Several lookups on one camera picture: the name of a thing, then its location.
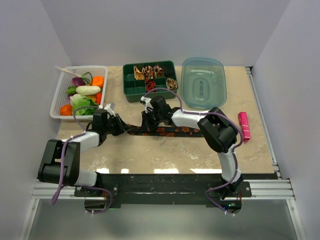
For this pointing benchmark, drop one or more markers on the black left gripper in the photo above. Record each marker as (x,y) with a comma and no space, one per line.
(121,126)

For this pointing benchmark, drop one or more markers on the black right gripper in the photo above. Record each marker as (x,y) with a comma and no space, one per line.
(146,122)

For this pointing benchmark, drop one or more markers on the black orange floral tie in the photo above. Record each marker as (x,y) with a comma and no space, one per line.
(165,131)

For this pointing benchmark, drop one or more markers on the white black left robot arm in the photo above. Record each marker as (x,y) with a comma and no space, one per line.
(60,162)

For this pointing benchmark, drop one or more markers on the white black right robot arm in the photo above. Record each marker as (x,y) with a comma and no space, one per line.
(219,132)

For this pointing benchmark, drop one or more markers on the orange navy striped rolled tie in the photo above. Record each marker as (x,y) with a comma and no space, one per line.
(150,85)

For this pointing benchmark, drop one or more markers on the green divided organizer box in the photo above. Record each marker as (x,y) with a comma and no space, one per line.
(134,90)

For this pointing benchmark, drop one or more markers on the cream brown floral rolled tie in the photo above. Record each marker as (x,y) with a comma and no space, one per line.
(171,84)

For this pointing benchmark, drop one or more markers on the green toy lettuce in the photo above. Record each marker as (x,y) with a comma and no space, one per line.
(82,105)

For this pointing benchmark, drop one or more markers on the beige rolled tie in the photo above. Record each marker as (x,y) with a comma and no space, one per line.
(138,74)

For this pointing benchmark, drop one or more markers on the white toy radish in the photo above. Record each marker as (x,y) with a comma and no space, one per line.
(87,90)

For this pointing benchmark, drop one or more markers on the orange toy fruit upper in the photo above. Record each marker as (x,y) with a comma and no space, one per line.
(98,81)

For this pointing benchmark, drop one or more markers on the orange toy fruit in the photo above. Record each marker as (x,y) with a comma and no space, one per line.
(98,81)
(66,110)

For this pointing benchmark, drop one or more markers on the white plastic basket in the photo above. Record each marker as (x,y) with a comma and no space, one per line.
(65,89)

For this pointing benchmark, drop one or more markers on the multicolour patterned rolled tie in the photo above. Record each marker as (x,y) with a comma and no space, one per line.
(148,72)

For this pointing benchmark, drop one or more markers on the orange toy fruit lower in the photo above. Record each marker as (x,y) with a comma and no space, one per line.
(66,110)

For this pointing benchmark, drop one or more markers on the purple toy turnip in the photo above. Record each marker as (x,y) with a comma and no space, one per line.
(78,81)

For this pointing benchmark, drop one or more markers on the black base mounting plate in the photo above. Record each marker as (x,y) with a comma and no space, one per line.
(166,189)

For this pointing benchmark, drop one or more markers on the clear blue plastic tub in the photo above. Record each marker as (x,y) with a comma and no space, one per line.
(203,83)

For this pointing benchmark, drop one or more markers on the pink rectangular box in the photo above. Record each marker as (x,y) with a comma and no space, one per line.
(244,123)

